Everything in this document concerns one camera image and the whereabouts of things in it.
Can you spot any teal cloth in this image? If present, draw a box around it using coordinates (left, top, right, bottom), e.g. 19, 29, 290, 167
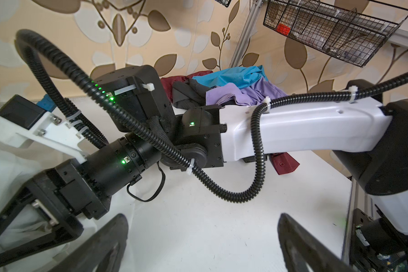
193, 66, 268, 89

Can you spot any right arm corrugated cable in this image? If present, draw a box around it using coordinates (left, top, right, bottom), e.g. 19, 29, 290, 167
14, 29, 408, 204

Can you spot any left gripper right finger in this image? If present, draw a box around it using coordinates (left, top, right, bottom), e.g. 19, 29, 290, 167
277, 213, 353, 272

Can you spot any back wire basket black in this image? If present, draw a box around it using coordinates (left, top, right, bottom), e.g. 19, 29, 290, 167
215, 0, 231, 7

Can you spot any purple cloth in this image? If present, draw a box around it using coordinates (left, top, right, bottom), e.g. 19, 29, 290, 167
205, 78, 287, 106

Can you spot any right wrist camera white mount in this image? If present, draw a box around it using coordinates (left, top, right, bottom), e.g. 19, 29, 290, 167
0, 95, 88, 164

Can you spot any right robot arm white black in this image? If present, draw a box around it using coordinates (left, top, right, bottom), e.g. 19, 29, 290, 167
0, 66, 408, 268

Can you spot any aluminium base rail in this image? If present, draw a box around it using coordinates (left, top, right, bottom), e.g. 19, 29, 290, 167
339, 176, 408, 272

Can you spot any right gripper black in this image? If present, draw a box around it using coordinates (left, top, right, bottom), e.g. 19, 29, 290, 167
0, 159, 111, 268

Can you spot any clear bottle red cap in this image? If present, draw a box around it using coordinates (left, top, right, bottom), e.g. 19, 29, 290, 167
275, 23, 325, 48

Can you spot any maroon cloth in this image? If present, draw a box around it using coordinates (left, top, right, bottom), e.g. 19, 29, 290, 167
160, 70, 300, 176

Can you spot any side wire basket black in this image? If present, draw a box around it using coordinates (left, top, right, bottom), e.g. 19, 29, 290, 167
263, 1, 408, 68

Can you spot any black cloth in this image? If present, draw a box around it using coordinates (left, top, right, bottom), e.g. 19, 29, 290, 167
172, 79, 211, 110

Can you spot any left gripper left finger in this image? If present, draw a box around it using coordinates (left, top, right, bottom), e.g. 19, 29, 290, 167
51, 214, 129, 272

